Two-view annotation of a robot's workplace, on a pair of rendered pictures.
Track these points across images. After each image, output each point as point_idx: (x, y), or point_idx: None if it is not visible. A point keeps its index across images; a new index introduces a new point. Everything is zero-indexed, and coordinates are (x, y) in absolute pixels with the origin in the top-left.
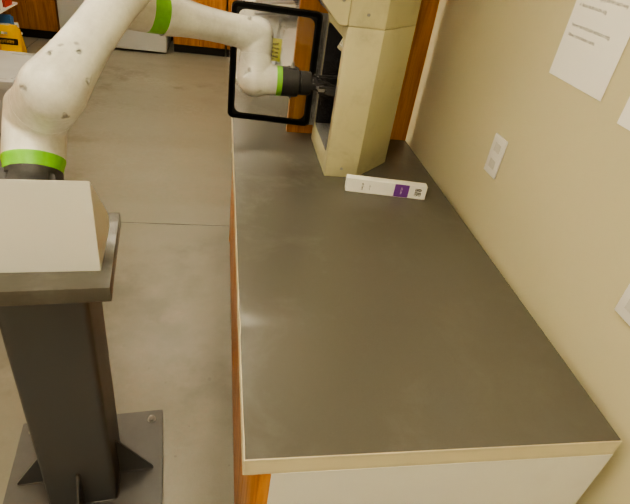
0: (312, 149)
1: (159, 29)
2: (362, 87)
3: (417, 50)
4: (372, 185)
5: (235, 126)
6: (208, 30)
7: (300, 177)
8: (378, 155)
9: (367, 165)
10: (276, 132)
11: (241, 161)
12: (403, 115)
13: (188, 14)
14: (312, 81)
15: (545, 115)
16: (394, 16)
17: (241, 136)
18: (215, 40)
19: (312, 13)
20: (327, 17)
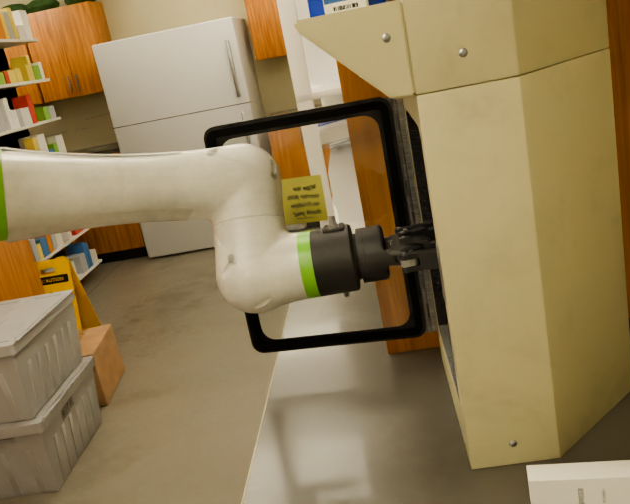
0: (444, 389)
1: None
2: (504, 231)
3: None
4: (610, 490)
5: (280, 367)
6: (110, 202)
7: (407, 489)
8: (609, 379)
9: (585, 415)
10: (365, 361)
11: (268, 464)
12: None
13: (49, 182)
14: (387, 246)
15: None
16: (537, 36)
17: (286, 390)
18: (139, 218)
19: (366, 104)
20: (401, 103)
